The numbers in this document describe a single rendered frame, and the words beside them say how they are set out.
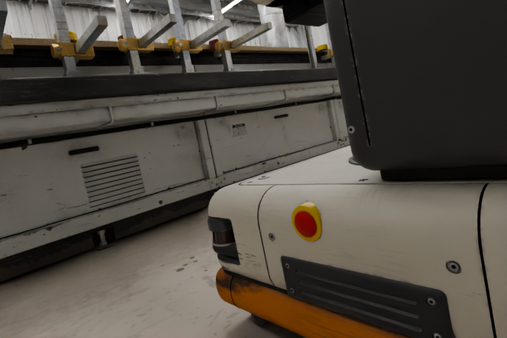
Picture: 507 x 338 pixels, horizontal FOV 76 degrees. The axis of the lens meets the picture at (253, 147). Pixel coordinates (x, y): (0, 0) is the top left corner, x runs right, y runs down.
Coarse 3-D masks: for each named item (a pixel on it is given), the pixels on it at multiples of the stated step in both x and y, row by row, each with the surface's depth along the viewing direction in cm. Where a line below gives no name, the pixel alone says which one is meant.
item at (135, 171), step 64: (0, 64) 123; (128, 64) 155; (192, 64) 179; (256, 64) 210; (320, 64) 257; (192, 128) 179; (256, 128) 210; (320, 128) 255; (0, 192) 122; (64, 192) 136; (128, 192) 153; (192, 192) 171; (0, 256) 117; (64, 256) 133
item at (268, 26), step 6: (264, 24) 149; (270, 24) 149; (252, 30) 156; (258, 30) 153; (264, 30) 150; (246, 36) 159; (252, 36) 156; (234, 42) 166; (240, 42) 163; (216, 54) 179
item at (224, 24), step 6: (216, 24) 136; (222, 24) 133; (228, 24) 132; (210, 30) 139; (216, 30) 136; (222, 30) 136; (198, 36) 146; (204, 36) 143; (210, 36) 141; (192, 42) 150; (198, 42) 147; (204, 42) 148; (174, 54) 163
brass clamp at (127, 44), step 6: (120, 42) 132; (126, 42) 132; (132, 42) 134; (138, 42) 136; (120, 48) 133; (126, 48) 133; (132, 48) 134; (138, 48) 135; (144, 48) 137; (150, 48) 139
